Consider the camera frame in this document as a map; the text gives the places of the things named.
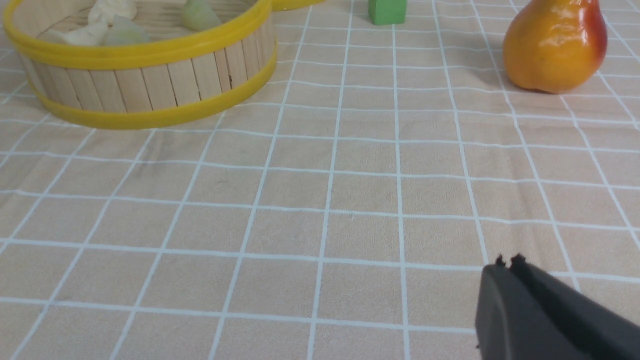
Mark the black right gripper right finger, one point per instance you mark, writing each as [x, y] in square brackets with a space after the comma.
[591, 328]

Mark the white dumpling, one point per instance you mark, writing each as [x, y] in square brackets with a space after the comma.
[92, 35]
[107, 10]

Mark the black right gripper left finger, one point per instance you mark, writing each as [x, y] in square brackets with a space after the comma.
[518, 317]

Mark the woven bamboo steamer lid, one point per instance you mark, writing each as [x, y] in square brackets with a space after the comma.
[285, 5]

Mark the bamboo steamer tray yellow rim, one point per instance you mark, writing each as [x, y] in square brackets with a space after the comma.
[167, 82]

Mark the pale green dumpling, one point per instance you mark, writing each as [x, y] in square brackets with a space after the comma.
[198, 16]

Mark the green foam cube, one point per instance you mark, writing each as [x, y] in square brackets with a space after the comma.
[387, 12]

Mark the pink checked tablecloth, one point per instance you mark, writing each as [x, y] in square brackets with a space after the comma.
[343, 212]

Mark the orange yellow toy pear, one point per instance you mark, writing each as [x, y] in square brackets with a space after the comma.
[555, 46]

